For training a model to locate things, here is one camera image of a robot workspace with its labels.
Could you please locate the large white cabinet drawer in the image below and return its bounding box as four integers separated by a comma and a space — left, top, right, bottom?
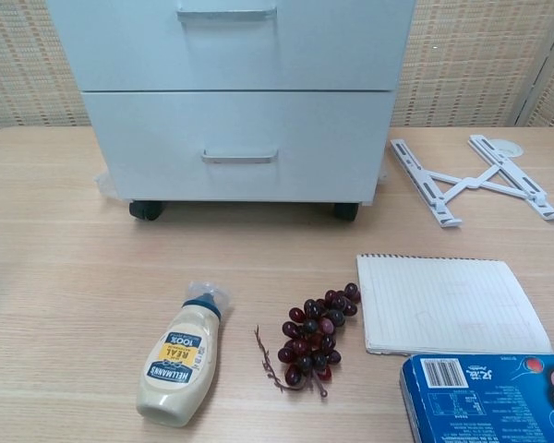
80, 90, 397, 204

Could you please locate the white drawer cabinet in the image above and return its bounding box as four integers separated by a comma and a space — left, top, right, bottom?
44, 0, 417, 207

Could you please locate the black caster wheel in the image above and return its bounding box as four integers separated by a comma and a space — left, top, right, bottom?
334, 202, 360, 222
128, 200, 165, 222

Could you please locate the dark red grape bunch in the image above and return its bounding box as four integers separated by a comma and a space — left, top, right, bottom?
253, 281, 362, 401

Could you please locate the Hellmann's mayonnaise squeeze bottle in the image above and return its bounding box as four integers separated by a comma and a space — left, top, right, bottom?
135, 280, 235, 429

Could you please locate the white spiral notebook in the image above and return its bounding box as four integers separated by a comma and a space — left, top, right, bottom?
355, 253, 554, 357

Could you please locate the white folding laptop stand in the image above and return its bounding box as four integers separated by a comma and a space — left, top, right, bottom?
389, 134, 554, 229

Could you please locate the round grey table grommet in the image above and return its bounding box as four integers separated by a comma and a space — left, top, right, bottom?
493, 139, 524, 158

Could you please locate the blue Oreo cookie box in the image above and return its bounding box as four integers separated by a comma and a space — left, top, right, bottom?
399, 353, 554, 443

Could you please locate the beige partition frame post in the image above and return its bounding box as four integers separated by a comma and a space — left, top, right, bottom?
512, 0, 554, 128

